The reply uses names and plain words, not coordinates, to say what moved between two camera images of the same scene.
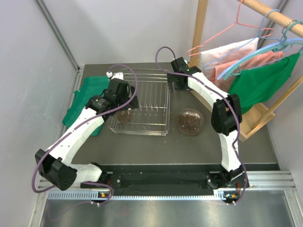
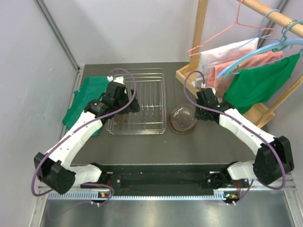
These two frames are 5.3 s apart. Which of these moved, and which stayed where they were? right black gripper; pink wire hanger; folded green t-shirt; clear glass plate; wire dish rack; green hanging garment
Moved: right black gripper; clear glass plate
Stayed: green hanging garment; wire dish rack; folded green t-shirt; pink wire hanger
